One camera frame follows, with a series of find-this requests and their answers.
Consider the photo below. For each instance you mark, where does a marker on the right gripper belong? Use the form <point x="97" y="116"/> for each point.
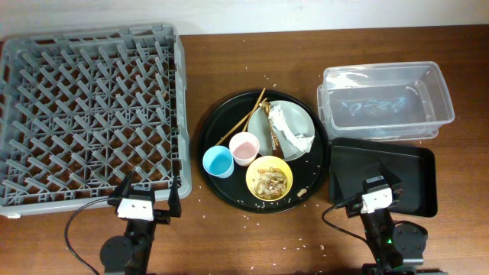
<point x="353" y="208"/>

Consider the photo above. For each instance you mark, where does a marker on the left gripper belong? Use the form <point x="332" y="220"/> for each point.
<point x="163" y="216"/>

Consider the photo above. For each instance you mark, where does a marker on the blue cup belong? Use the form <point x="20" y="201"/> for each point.
<point x="218" y="161"/>

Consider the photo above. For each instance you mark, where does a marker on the yellow bowl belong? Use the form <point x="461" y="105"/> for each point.
<point x="264" y="163"/>

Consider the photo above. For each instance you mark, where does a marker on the grey plate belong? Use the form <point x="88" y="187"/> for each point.
<point x="298" y="121"/>

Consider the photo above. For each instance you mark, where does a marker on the pink cup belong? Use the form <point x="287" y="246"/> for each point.
<point x="244" y="147"/>

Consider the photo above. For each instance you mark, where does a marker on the white napkin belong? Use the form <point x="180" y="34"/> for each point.
<point x="299" y="141"/>

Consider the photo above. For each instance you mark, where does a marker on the wooden chopstick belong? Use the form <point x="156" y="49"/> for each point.
<point x="242" y="121"/>
<point x="253" y="110"/>

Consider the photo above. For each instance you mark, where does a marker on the brown snack wrapper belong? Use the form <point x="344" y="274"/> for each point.
<point x="275" y="144"/>

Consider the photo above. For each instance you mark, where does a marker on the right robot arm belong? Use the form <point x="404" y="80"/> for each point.
<point x="397" y="246"/>

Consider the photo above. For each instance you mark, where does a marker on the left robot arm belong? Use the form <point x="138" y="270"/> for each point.
<point x="130" y="253"/>

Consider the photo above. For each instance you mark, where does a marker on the grey dishwasher rack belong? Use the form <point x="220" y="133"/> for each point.
<point x="80" y="111"/>

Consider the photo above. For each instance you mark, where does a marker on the black rectangular tray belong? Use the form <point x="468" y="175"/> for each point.
<point x="415" y="166"/>

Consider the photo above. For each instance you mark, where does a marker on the round black tray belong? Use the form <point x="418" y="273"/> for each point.
<point x="308" y="171"/>

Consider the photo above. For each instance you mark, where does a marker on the peanut on tray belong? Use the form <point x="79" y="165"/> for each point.
<point x="302" y="192"/>

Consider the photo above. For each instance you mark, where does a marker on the food scraps pile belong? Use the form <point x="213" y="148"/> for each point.
<point x="270" y="183"/>

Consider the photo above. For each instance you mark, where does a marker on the clear plastic bin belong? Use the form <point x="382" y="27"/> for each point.
<point x="384" y="101"/>

